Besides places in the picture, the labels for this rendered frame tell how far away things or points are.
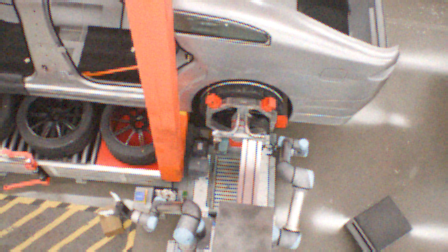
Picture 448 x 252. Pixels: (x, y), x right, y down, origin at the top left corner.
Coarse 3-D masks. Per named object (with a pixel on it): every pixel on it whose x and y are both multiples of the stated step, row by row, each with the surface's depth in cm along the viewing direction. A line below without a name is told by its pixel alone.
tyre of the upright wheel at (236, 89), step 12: (216, 84) 332; (228, 84) 326; (240, 84) 324; (252, 84) 325; (264, 84) 329; (204, 96) 339; (228, 96) 329; (252, 96) 327; (264, 96) 326; (276, 96) 335; (204, 108) 348; (276, 108) 340; (216, 120) 366
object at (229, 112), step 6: (234, 96) 329; (240, 96) 329; (234, 102) 348; (228, 108) 350; (234, 108) 357; (216, 114) 361; (222, 114) 359; (228, 114) 374; (252, 114) 358; (258, 114) 371; (222, 120) 368; (228, 120) 370
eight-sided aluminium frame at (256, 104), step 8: (224, 104) 326; (232, 104) 322; (240, 104) 323; (248, 104) 323; (256, 104) 324; (208, 112) 336; (264, 112) 331; (272, 112) 338; (208, 120) 349; (272, 120) 340; (216, 128) 360; (224, 128) 368; (256, 128) 366; (272, 128) 352
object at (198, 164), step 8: (200, 136) 391; (192, 144) 384; (200, 144) 382; (208, 144) 393; (192, 152) 389; (200, 152) 380; (192, 160) 378; (200, 160) 378; (208, 160) 379; (192, 168) 375; (200, 168) 375; (208, 168) 378; (192, 176) 403; (200, 176) 385
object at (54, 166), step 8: (0, 160) 369; (8, 160) 369; (16, 160) 370; (24, 160) 370; (40, 160) 371; (48, 168) 375; (56, 168) 374; (64, 168) 373; (72, 168) 371; (80, 168) 370; (88, 168) 371; (96, 168) 371; (104, 168) 371; (112, 168) 372; (120, 168) 372; (128, 168) 373; (112, 176) 381; (120, 176) 378; (128, 176) 378; (136, 176) 377; (144, 176) 376; (152, 176) 374; (160, 176) 373
